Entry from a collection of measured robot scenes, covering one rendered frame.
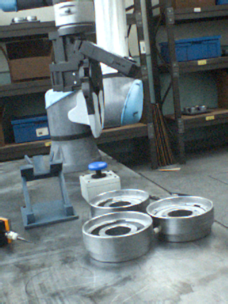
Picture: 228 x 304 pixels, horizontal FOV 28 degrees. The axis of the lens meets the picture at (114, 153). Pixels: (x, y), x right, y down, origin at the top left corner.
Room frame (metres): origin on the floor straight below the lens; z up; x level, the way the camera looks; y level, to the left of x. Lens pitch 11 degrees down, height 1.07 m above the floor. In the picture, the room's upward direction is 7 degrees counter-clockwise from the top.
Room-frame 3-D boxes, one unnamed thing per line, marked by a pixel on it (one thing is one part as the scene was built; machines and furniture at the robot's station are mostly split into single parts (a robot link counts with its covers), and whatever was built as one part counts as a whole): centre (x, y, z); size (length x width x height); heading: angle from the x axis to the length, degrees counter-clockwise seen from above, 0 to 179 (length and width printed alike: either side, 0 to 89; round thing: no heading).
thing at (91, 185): (0.92, 0.04, 0.82); 0.08 x 0.07 x 0.05; 14
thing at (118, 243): (0.64, 0.01, 0.82); 0.10 x 0.10 x 0.04
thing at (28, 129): (4.33, 0.68, 0.56); 0.52 x 0.38 x 0.22; 101
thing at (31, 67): (4.31, 0.69, 1.19); 0.52 x 0.42 x 0.38; 104
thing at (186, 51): (4.74, -0.89, 1.11); 0.52 x 0.38 x 0.22; 104
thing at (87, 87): (0.86, 0.03, 1.03); 0.05 x 0.02 x 0.09; 163
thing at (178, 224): (0.68, -0.09, 0.82); 0.10 x 0.10 x 0.04
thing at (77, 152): (1.25, 0.11, 0.85); 0.15 x 0.15 x 0.10
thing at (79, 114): (0.87, 0.05, 0.98); 0.06 x 0.03 x 0.09; 73
